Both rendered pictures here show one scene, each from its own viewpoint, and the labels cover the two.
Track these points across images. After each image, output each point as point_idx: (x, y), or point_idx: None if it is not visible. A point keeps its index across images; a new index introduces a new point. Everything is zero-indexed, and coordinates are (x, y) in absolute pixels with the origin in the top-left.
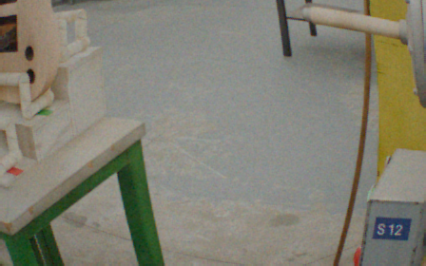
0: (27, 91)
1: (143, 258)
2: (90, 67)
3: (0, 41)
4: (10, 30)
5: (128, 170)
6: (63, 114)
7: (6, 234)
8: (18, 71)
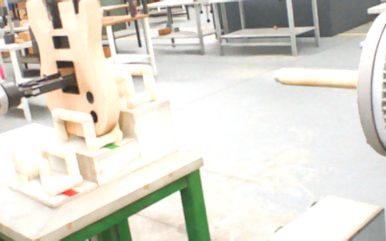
0: (90, 128)
1: None
2: (159, 114)
3: (53, 83)
4: (68, 75)
5: (187, 191)
6: (131, 148)
7: None
8: (83, 111)
